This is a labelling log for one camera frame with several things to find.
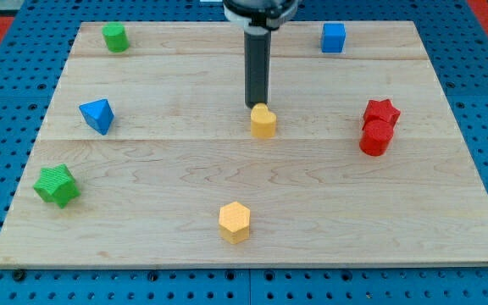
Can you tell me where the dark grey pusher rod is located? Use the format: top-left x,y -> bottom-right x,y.
244,26 -> 271,108

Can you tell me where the yellow heart block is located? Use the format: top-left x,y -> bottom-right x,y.
250,103 -> 277,139

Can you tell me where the yellow hexagon block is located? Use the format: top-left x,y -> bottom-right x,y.
219,202 -> 251,244

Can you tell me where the blue cube block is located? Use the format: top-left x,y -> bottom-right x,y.
321,23 -> 347,53

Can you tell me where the red star block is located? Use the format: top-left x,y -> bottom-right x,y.
363,99 -> 401,127

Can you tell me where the green cylinder block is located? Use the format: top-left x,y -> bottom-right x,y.
102,22 -> 129,53

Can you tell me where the red cylinder block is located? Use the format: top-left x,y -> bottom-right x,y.
359,119 -> 394,157

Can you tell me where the wooden board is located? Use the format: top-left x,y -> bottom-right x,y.
0,21 -> 488,269

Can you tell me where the blue triangle block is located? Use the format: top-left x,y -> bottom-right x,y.
79,99 -> 114,136

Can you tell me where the green star block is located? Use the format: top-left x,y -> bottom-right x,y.
33,164 -> 80,208

